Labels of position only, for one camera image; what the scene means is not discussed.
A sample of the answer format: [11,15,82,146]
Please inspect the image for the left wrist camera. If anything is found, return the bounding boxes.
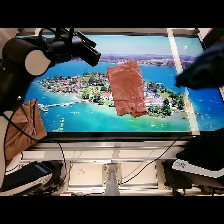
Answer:
[68,28,98,48]

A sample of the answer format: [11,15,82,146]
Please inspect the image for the pink garment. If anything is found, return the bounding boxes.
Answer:
[106,59,148,119]

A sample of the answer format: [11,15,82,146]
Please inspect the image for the blue jeans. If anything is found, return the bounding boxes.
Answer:
[174,41,224,91]

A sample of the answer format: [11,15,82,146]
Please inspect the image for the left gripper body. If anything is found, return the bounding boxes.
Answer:
[68,37,102,68]

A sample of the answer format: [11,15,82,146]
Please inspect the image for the brown garment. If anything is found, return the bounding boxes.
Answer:
[4,99,48,163]

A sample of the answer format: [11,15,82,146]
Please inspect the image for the silver frame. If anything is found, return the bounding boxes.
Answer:
[18,28,204,197]

